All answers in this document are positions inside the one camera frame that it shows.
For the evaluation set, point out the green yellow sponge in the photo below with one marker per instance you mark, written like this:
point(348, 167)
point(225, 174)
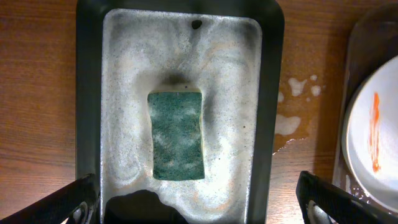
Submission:
point(176, 133)

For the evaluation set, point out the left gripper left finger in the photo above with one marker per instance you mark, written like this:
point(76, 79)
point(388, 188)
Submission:
point(75, 203)

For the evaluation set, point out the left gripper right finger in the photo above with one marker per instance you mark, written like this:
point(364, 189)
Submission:
point(321, 202)

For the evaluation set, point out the light blue plate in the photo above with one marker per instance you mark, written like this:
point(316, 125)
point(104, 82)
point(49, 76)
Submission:
point(369, 139)

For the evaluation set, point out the dark brown serving tray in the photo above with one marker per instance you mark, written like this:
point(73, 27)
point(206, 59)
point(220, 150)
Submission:
point(372, 42)

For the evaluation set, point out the black soapy water tray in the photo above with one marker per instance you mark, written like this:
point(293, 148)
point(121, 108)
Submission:
point(230, 52)

